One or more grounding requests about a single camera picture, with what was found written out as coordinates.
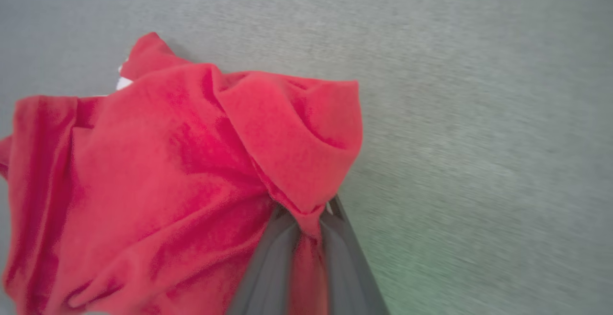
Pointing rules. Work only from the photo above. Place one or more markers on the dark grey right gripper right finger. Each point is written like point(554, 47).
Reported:
point(347, 272)

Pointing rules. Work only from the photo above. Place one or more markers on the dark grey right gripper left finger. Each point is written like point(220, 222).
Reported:
point(270, 272)

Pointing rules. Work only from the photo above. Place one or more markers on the red fleece cloth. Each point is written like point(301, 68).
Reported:
point(158, 176)

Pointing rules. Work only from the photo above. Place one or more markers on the grey fabric surface cover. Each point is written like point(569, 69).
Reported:
point(479, 114)

